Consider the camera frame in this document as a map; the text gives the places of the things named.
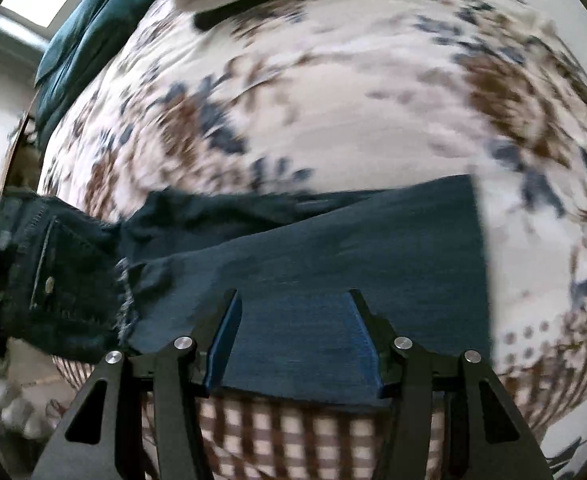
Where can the floral quilt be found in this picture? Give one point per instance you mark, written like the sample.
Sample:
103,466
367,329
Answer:
348,110

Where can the teal folded blanket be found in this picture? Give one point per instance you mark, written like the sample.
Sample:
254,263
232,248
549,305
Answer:
88,45

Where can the dark blue denim pants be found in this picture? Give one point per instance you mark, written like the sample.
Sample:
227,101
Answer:
298,270

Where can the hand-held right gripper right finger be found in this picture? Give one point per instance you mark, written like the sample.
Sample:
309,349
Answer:
362,342

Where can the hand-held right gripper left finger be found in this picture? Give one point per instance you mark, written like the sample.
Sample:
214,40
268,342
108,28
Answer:
223,342

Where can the brown checked bed sheet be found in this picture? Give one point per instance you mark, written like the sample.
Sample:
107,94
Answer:
273,440

